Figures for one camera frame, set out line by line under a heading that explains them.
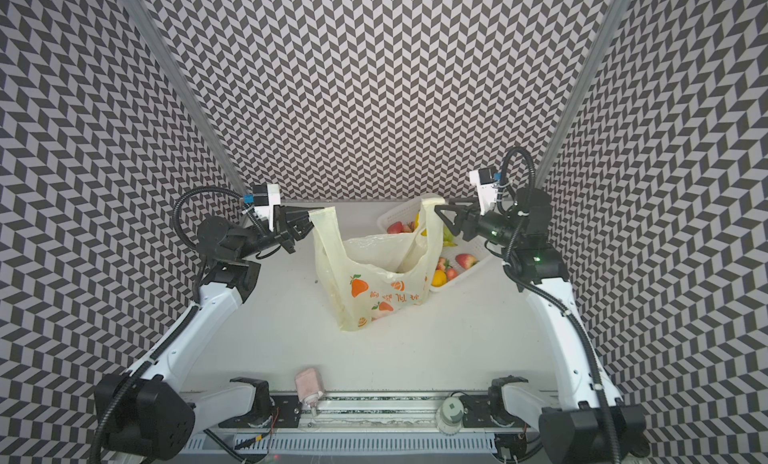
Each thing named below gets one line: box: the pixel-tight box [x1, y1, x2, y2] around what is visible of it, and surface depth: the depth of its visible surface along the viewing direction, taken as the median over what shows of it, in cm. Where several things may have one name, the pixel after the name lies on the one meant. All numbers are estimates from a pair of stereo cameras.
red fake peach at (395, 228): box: [387, 221, 403, 234], surface depth 104 cm
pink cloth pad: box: [295, 368, 324, 408], surface depth 72 cm
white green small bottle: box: [437, 396, 464, 436], surface depth 66 cm
